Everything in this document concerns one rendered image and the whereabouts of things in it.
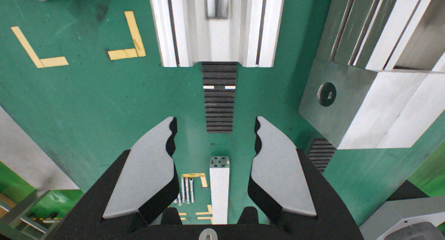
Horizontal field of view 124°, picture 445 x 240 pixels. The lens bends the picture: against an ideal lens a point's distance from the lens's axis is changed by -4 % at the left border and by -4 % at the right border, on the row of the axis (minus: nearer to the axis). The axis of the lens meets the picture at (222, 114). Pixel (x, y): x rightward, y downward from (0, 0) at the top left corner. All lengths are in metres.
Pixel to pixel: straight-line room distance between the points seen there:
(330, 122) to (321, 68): 0.07
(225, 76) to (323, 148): 0.22
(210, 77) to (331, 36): 0.16
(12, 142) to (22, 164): 0.29
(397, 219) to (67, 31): 0.88
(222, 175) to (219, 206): 0.12
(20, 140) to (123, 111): 1.64
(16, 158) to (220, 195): 1.99
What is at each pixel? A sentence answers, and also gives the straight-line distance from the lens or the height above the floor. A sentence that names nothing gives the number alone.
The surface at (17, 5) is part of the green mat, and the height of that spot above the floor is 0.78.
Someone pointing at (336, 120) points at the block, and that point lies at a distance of 0.20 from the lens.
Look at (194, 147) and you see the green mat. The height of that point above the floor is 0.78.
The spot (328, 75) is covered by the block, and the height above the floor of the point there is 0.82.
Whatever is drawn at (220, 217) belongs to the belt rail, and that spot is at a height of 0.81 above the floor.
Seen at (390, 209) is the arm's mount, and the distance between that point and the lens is 0.72.
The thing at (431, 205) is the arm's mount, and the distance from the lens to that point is 0.80.
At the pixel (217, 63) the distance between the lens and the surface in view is 0.20.
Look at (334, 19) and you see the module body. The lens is 0.23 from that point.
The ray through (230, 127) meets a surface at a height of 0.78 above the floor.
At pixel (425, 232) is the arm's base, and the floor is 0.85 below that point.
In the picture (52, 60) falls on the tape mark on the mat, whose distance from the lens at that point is 0.33.
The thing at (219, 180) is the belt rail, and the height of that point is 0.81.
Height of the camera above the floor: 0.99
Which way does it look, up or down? 61 degrees down
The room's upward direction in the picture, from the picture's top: 179 degrees clockwise
